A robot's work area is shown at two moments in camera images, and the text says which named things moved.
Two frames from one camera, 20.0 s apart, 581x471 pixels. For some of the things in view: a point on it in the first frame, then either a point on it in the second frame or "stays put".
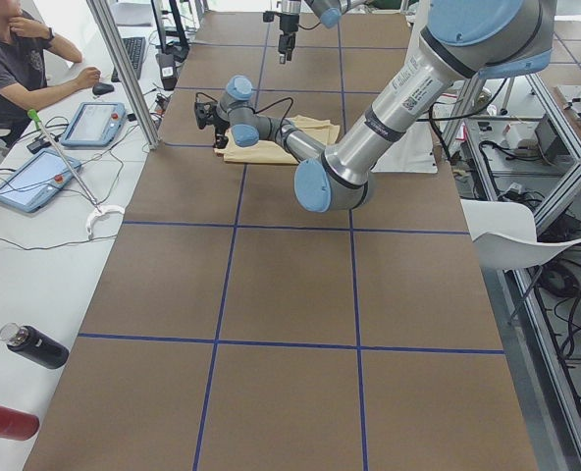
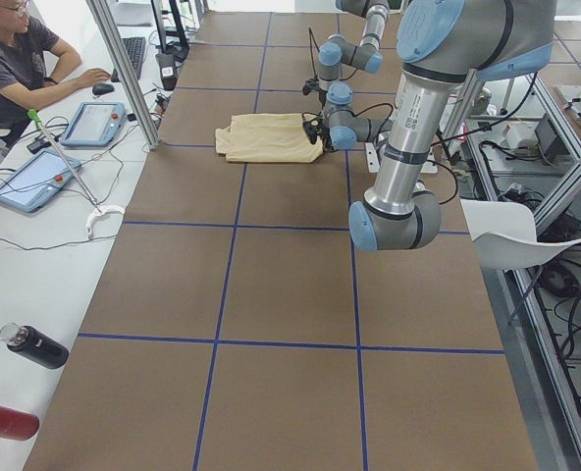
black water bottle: x=34 y=344 stays put
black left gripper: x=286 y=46 to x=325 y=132
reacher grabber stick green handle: x=98 y=210 stays put
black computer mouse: x=102 y=87 stays put
